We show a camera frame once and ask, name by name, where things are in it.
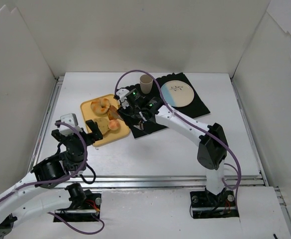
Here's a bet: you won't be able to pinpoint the brown glazed pastry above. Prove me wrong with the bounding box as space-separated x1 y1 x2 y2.
107 105 121 120

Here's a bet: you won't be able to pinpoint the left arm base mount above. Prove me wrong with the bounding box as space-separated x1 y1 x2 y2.
53 183 101 223

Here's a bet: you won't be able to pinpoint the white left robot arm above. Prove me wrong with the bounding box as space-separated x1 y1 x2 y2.
0 115 103 239

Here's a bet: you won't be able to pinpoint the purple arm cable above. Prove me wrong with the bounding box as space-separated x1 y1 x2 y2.
114 69 242 191
0 120 105 236

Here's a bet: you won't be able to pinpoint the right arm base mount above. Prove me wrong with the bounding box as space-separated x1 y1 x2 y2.
190 188 239 219

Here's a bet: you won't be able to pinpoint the yellow serving tray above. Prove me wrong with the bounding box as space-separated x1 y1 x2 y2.
80 94 130 147

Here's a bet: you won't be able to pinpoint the stainless steel tongs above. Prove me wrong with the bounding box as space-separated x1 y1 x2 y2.
108 110 144 130

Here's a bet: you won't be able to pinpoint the small round bread roll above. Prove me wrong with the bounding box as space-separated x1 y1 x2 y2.
108 119 121 131

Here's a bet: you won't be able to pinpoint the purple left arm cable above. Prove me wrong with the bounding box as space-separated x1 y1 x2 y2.
0 120 105 236

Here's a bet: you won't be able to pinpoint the white and blue plate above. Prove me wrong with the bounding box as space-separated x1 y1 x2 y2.
161 80 194 108

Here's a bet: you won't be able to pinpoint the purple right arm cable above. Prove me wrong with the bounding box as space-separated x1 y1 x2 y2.
114 69 242 191

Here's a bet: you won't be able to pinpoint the bagel with orange patches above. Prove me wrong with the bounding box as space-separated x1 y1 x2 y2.
91 98 110 115

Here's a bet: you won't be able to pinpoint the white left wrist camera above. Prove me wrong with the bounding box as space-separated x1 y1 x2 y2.
55 113 83 136

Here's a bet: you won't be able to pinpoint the seeded bread slice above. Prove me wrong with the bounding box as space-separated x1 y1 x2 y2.
94 118 110 135

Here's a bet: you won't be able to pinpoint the beige cup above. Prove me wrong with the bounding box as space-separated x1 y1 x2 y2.
139 74 153 94

